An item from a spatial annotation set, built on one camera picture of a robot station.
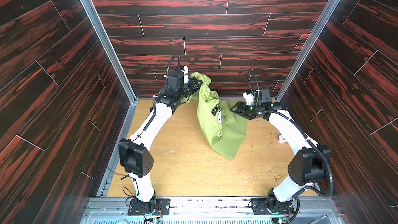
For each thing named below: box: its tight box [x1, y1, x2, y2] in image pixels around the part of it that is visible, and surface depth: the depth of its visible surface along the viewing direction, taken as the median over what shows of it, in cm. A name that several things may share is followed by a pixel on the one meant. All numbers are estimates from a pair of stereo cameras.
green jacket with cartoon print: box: [186, 72, 249, 160], surface depth 84 cm
